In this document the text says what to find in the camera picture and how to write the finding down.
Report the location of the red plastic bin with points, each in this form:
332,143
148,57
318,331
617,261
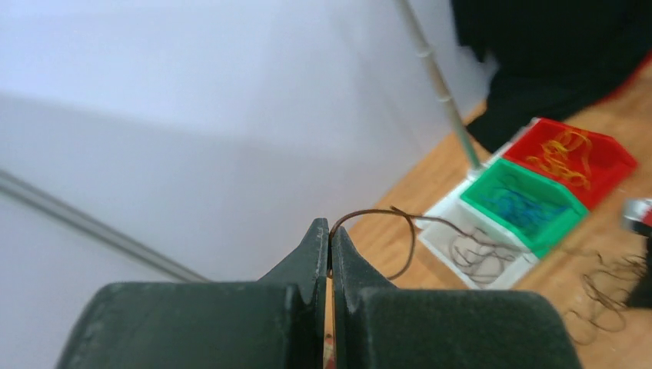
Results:
591,165

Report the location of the green plastic bin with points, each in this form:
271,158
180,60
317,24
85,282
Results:
536,209

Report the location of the black t-shirt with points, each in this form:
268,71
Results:
554,58

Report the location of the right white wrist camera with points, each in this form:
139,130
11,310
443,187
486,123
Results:
636,216

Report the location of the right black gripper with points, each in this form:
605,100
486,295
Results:
640,296

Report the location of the white plastic bin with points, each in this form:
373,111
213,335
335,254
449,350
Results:
479,251

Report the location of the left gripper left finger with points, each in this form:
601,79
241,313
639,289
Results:
276,321

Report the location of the metal stand pole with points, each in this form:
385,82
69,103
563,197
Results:
426,53

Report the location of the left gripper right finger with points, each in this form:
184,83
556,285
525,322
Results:
378,325

